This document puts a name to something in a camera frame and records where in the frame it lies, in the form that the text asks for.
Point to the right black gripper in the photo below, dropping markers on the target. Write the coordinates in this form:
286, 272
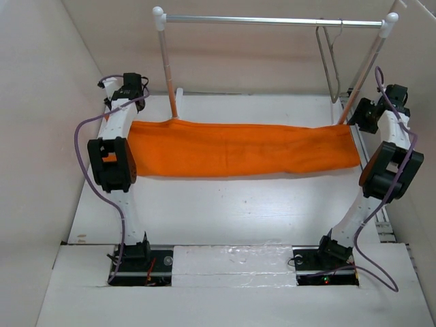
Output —
364, 105

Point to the orange trousers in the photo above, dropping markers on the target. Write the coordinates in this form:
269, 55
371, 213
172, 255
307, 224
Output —
177, 148

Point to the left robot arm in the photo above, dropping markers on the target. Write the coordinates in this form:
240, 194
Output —
114, 168

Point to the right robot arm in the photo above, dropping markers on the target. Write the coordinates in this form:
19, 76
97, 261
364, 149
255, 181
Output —
387, 175

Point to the grey clothes hanger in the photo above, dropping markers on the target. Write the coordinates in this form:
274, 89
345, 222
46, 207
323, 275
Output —
334, 93

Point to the white clothes rack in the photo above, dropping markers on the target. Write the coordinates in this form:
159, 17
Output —
384, 28

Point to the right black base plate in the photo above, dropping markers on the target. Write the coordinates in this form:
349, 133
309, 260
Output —
314, 268

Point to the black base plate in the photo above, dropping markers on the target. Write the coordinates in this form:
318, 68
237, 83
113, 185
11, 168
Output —
150, 269
314, 268

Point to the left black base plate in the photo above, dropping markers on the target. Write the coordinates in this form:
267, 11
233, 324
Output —
150, 269

